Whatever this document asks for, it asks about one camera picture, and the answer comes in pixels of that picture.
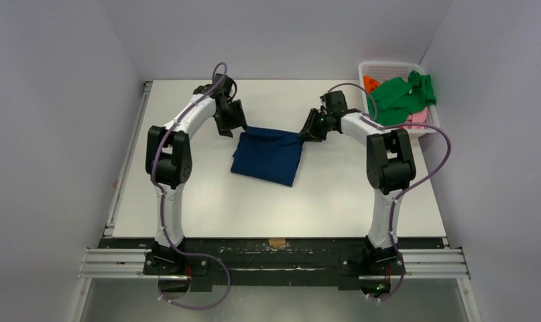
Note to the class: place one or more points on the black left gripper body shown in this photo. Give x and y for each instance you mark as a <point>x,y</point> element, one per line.
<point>230,119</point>

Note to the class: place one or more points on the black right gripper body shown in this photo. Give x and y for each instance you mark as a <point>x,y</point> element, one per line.
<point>315,125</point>

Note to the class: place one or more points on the navy blue printed t-shirt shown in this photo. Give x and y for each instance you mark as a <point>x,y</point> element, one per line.
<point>268,154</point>

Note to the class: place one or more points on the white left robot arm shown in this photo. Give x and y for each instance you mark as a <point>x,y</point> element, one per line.
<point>168,160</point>

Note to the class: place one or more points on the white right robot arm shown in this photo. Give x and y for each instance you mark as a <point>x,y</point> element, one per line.
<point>390,166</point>

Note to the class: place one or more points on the orange t-shirt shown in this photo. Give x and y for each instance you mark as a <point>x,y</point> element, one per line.
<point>370,84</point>

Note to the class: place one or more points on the white plastic laundry basket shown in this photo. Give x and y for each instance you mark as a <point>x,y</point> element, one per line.
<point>385,70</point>

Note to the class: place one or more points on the green t-shirt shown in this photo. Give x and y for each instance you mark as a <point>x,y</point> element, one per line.
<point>393,101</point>

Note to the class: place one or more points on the pink t-shirt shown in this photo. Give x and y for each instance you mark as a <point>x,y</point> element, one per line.
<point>415,120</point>

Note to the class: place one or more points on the black mounting base rail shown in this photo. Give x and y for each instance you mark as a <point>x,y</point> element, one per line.
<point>207,260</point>

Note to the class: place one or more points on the aluminium frame rail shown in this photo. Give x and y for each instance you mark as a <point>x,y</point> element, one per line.
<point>434,262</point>

